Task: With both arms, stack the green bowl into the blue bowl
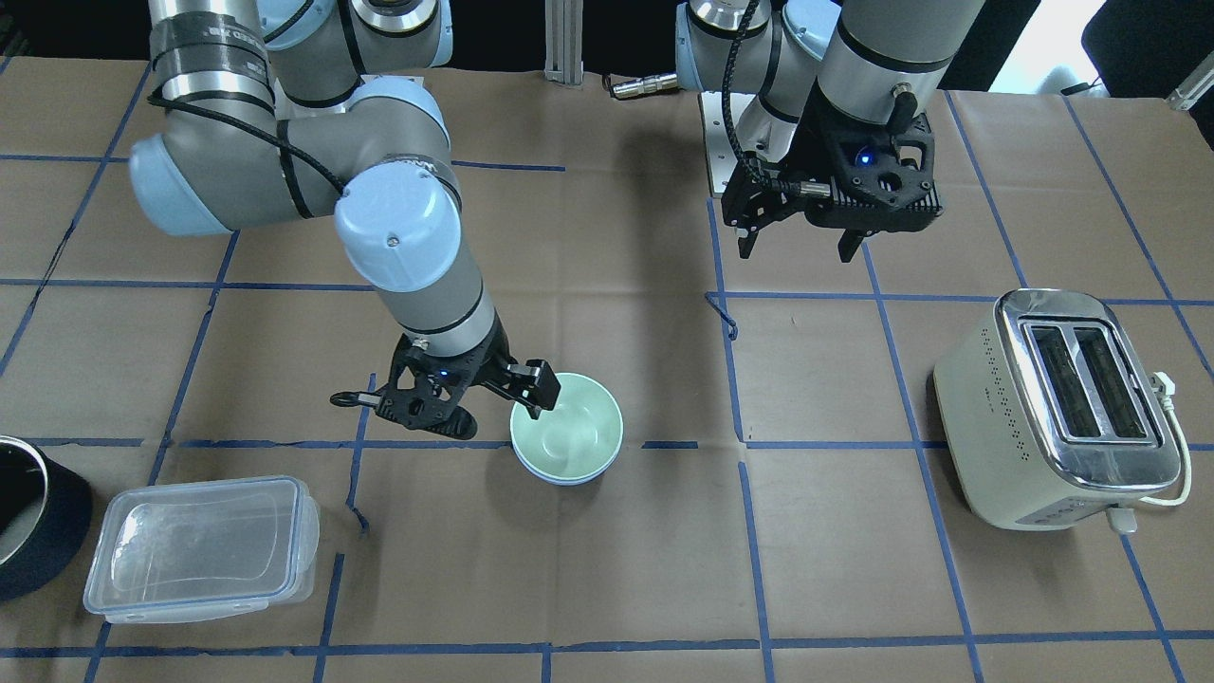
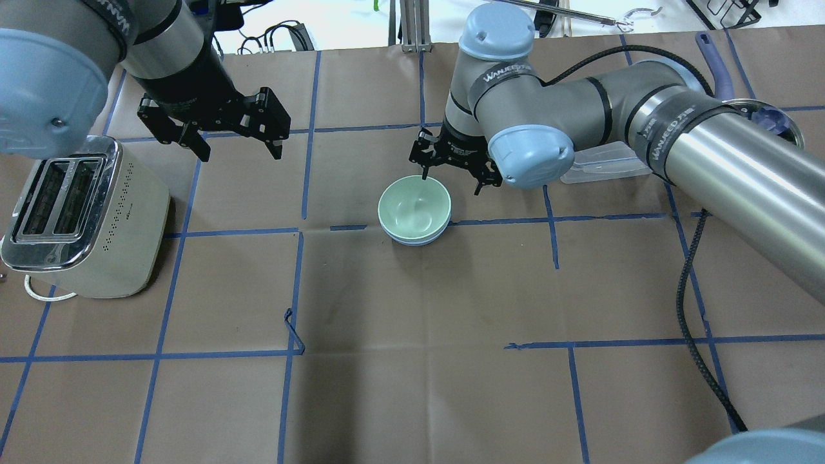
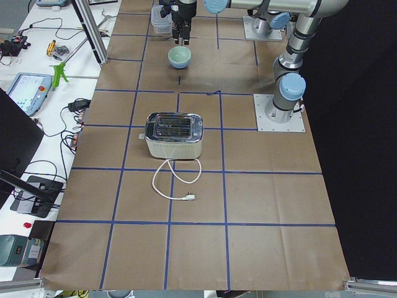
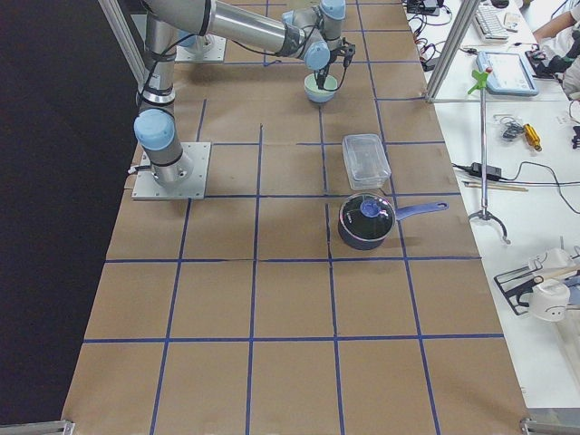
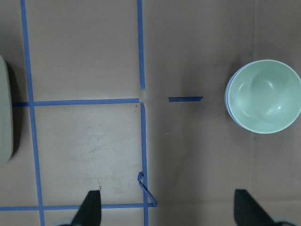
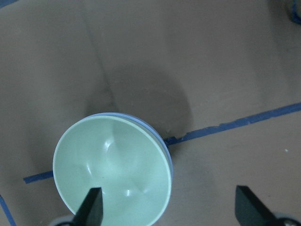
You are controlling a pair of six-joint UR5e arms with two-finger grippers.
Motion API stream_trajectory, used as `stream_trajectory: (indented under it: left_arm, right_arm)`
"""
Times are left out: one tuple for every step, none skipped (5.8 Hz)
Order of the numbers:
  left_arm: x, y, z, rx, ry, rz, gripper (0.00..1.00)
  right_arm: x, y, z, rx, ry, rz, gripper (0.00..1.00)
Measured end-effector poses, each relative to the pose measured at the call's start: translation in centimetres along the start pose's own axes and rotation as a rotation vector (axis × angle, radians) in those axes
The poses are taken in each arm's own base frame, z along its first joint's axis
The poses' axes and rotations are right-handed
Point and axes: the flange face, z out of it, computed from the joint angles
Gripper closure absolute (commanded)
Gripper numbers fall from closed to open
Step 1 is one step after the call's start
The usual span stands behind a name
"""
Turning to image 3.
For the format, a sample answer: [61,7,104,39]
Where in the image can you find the light green bowl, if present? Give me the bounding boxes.
[168,46,192,61]

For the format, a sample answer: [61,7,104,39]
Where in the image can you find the chrome white toaster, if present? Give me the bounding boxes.
[139,112,203,160]

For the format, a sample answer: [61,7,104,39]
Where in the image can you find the blue teach pendant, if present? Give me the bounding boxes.
[7,72,52,116]

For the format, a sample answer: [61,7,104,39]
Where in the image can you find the white toaster power cord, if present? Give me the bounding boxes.
[151,158,203,202]

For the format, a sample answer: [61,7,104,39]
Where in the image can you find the black power adapter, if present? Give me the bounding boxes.
[68,99,91,112]

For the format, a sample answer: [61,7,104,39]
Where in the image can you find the light blue bowl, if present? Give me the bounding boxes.
[169,58,191,69]

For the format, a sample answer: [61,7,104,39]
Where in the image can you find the green clamp tool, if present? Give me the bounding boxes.
[52,61,69,89]

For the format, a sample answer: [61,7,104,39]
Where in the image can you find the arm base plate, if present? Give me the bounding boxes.
[243,16,283,42]
[253,94,306,133]

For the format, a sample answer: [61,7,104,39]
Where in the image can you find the aluminium frame post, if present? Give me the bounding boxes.
[71,0,109,65]

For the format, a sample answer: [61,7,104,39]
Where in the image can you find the yellow screwdriver tool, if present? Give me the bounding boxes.
[46,40,56,56]

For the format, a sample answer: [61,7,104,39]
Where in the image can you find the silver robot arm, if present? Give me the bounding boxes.
[203,1,348,124]
[159,0,291,45]

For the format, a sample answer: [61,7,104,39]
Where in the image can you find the black monitor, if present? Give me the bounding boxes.
[1,91,53,205]

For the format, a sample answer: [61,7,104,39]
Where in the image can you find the clear plastic food container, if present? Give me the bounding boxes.
[151,5,172,34]

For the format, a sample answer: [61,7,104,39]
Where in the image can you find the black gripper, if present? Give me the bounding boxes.
[160,0,197,46]

